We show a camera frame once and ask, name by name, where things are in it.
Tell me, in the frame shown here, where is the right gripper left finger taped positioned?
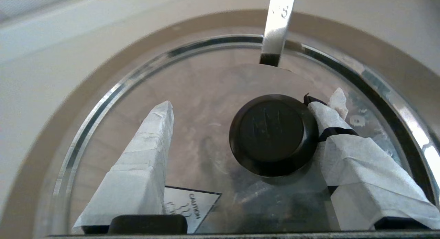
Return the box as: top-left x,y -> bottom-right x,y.
72,101 -> 175,234

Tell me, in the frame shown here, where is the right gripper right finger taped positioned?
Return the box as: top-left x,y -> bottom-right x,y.
302,88 -> 440,231

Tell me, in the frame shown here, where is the steel lid with black knob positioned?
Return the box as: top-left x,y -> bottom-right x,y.
34,35 -> 440,234

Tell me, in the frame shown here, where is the steel ladle with straight handle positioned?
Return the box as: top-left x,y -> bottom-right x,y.
260,0 -> 297,67

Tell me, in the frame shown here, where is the steel pot well ring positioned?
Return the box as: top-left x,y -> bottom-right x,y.
0,9 -> 440,239

